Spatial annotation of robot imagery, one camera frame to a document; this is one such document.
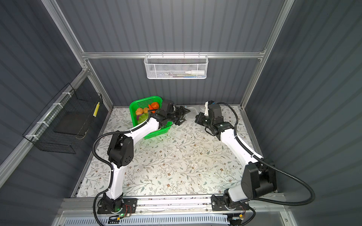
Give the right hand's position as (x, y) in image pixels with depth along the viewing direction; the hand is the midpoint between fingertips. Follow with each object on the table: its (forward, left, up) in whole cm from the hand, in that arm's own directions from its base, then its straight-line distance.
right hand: (197, 116), depth 83 cm
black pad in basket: (-10, +65, +9) cm, 67 cm away
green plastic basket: (+29, +43, -16) cm, 54 cm away
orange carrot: (+24, +35, -16) cm, 45 cm away
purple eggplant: (+13, +43, -15) cm, 48 cm away
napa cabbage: (+9, +38, -12) cm, 41 cm away
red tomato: (+27, +32, -17) cm, 45 cm away
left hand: (+7, +5, -4) cm, 9 cm away
